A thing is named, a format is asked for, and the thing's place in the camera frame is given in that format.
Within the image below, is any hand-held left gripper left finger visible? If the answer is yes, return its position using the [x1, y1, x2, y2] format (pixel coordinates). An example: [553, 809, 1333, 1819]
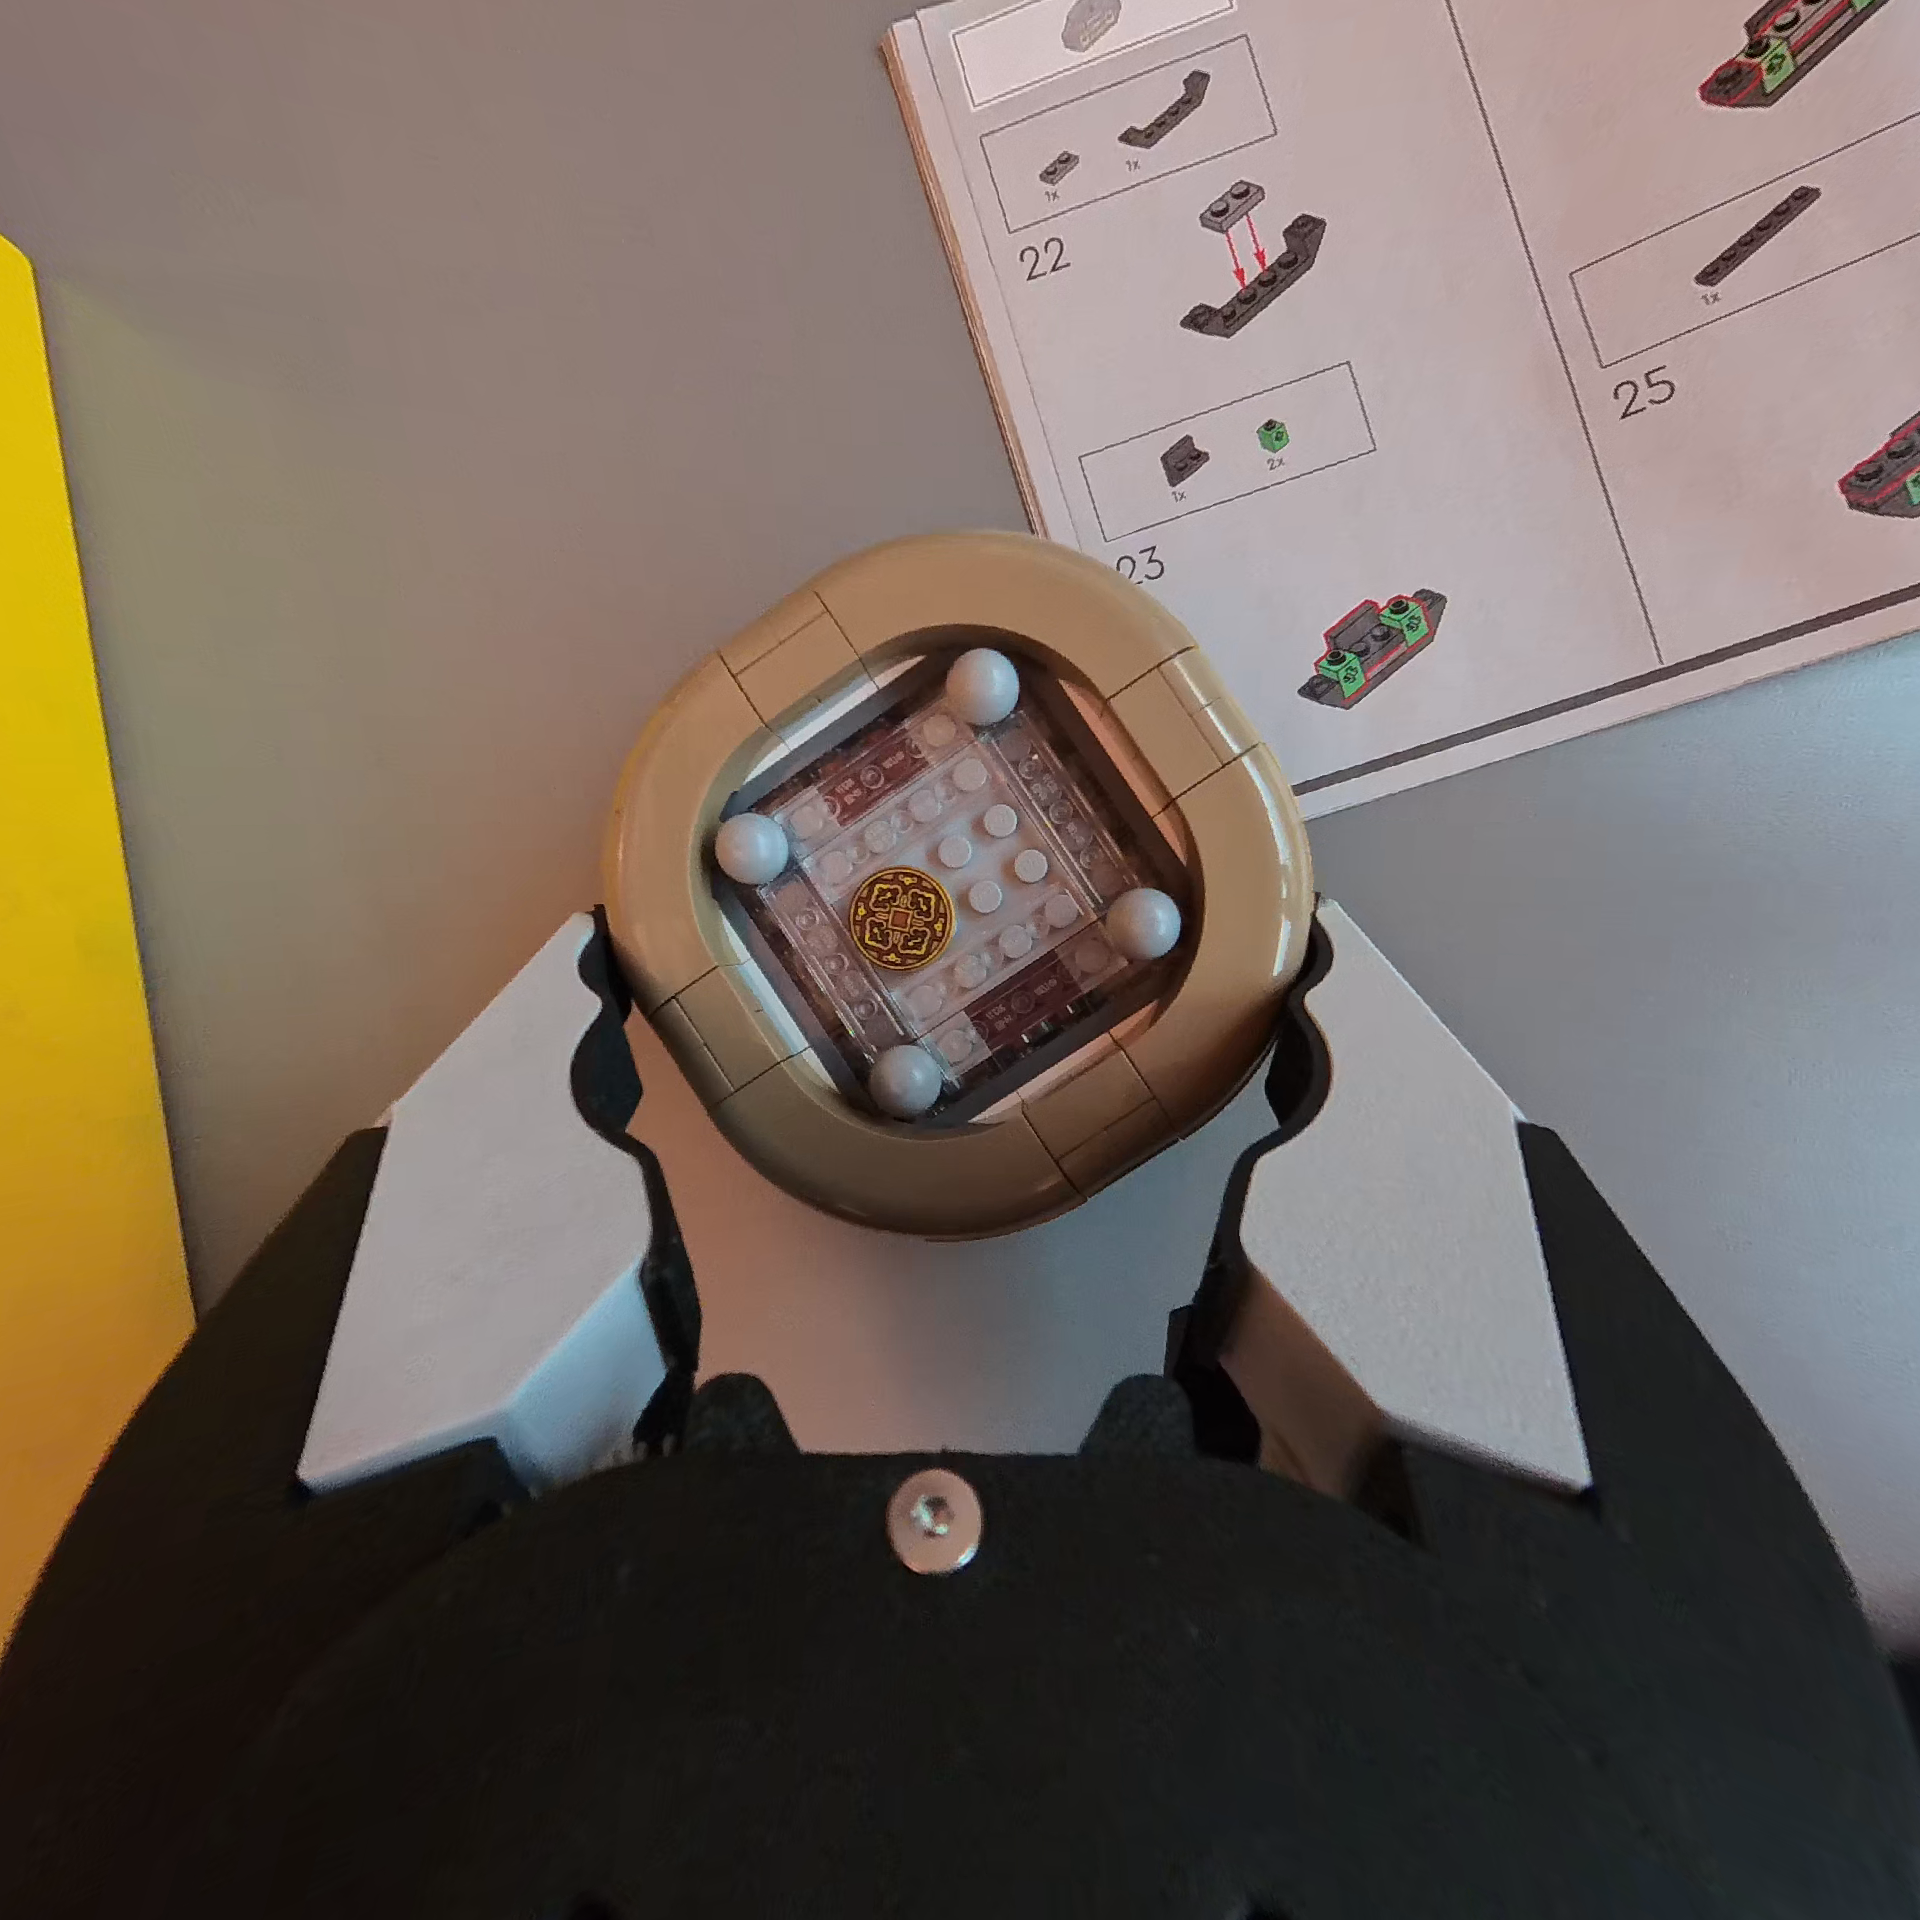
[295, 898, 707, 1489]

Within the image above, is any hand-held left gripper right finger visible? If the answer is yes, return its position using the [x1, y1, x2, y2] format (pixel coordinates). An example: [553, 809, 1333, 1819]
[1167, 893, 1595, 1502]

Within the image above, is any tan brick-built pot model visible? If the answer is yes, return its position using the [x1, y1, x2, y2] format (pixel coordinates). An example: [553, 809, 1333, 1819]
[605, 520, 1317, 1238]

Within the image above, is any white building instruction booklet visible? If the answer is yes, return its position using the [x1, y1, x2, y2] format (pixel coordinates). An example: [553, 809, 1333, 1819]
[880, 0, 1920, 817]

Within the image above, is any grey desk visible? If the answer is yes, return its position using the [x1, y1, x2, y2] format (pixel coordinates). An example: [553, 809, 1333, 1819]
[0, 0, 1920, 1622]

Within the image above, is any yellow plastic bin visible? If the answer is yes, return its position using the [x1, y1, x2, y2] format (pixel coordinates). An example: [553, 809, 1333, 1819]
[0, 235, 192, 1644]

